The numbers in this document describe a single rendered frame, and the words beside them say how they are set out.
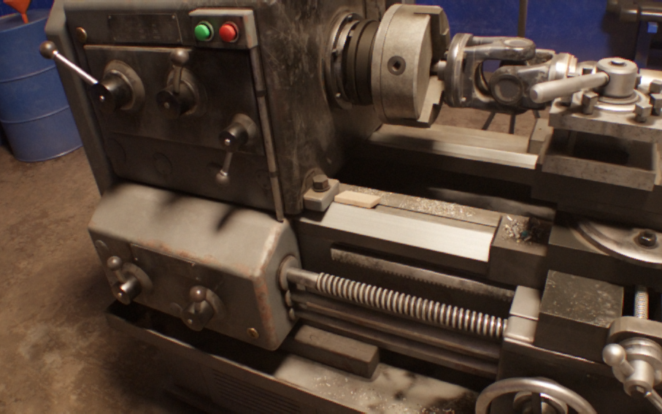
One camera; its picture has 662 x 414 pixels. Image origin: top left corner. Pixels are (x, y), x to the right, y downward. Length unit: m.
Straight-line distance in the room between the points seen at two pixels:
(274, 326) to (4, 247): 2.14
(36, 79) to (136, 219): 2.52
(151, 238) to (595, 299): 0.92
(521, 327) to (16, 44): 3.31
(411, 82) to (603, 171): 0.38
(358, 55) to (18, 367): 1.78
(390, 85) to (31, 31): 2.94
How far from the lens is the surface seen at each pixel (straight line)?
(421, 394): 1.33
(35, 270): 2.83
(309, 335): 1.38
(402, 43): 1.04
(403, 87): 1.04
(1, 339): 2.53
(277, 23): 0.97
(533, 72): 1.03
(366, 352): 1.33
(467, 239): 1.04
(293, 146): 1.05
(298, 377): 1.38
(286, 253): 1.16
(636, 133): 0.85
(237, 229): 1.15
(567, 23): 4.17
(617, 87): 0.88
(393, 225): 1.08
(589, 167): 0.87
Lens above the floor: 1.47
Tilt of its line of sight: 33 degrees down
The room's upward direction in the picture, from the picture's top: 6 degrees counter-clockwise
